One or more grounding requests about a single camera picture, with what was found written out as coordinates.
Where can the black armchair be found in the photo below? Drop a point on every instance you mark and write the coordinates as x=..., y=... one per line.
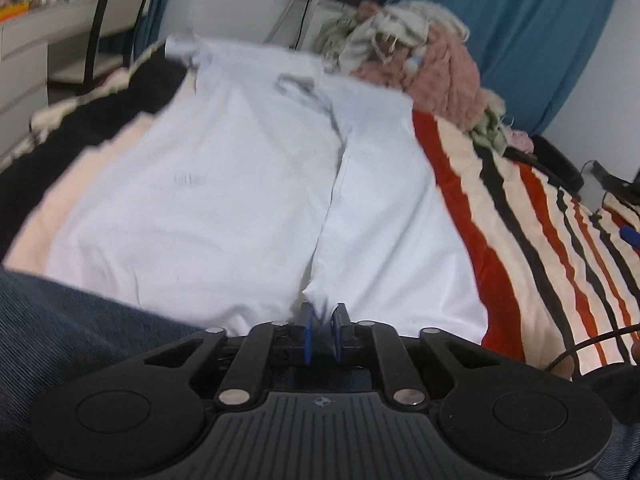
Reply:
x=555, y=160

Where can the small pink garment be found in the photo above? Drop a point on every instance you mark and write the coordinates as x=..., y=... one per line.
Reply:
x=522, y=141

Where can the blue curtain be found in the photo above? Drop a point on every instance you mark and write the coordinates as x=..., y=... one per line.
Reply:
x=150, y=5
x=525, y=35

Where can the black white chair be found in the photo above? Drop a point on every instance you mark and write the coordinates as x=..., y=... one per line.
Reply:
x=97, y=35

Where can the person's blue jeans leg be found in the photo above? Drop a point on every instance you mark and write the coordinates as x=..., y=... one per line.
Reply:
x=50, y=340

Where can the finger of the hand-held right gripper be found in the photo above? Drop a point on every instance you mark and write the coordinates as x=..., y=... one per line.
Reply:
x=631, y=237

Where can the pink fluffy blanket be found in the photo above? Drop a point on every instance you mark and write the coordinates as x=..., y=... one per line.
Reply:
x=450, y=80

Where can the white blue plush ball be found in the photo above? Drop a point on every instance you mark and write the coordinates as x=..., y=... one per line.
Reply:
x=413, y=62

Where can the green patterned blanket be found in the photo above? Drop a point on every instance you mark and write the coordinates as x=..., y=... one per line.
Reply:
x=332, y=35

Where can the striped fleece blanket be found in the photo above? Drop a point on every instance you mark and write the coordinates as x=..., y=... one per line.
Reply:
x=525, y=240

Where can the white shirt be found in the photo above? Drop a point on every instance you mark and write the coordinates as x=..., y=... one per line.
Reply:
x=225, y=210

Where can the garment steamer stand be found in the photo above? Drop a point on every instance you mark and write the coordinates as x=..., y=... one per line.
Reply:
x=300, y=5

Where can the white dresser desk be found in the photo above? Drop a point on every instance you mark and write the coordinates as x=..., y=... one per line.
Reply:
x=25, y=70

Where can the white grey garment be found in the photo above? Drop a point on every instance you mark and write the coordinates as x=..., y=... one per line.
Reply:
x=390, y=30

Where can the orange box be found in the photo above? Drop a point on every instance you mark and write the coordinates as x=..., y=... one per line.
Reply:
x=12, y=12

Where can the light green clothing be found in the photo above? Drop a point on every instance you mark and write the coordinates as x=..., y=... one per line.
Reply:
x=492, y=130

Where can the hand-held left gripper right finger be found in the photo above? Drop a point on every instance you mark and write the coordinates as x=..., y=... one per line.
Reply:
x=337, y=335

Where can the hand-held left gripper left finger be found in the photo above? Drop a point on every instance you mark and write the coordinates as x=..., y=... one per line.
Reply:
x=308, y=332

